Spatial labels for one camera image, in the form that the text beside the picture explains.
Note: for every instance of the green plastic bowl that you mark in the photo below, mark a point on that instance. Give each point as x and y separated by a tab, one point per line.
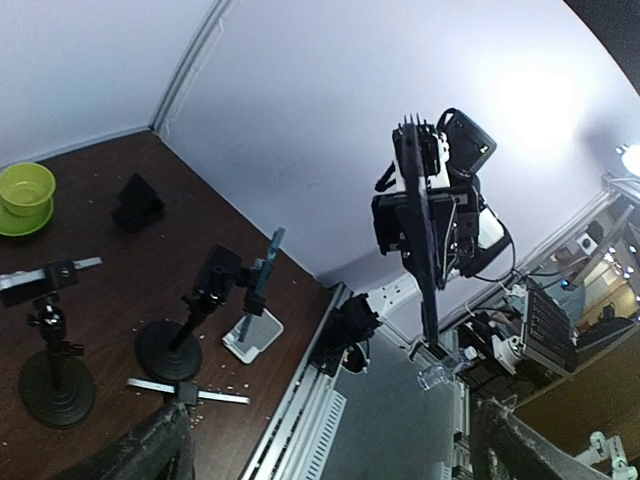
27	188

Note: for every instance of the blue phone on right stand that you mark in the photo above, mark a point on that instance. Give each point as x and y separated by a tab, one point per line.
265	267

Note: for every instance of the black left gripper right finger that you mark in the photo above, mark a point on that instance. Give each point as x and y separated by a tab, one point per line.
504	447

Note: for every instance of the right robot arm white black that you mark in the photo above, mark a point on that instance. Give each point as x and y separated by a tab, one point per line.
470	148

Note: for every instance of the green plastic plate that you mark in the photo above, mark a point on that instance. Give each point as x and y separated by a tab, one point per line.
17	226

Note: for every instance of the black round-base stand back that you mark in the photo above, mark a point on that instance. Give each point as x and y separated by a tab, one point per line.
55	386

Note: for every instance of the black round-base stand right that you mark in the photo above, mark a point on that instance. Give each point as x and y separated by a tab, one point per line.
168	351

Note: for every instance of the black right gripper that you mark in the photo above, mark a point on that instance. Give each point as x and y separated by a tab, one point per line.
454	222

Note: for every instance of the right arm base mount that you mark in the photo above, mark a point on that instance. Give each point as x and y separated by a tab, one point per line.
345	338

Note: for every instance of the black round-base stand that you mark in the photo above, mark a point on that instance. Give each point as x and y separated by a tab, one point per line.
168	351
55	386

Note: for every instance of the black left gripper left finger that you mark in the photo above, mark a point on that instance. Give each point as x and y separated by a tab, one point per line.
159	447

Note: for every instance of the front aluminium rail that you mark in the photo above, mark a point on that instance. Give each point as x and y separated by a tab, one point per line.
378	424

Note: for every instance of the white folding phone stand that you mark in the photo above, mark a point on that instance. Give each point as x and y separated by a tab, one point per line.
252	335

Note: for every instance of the right aluminium frame post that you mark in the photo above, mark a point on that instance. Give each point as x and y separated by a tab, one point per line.
189	65

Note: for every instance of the small black phone stand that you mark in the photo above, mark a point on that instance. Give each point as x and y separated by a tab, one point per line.
139	206

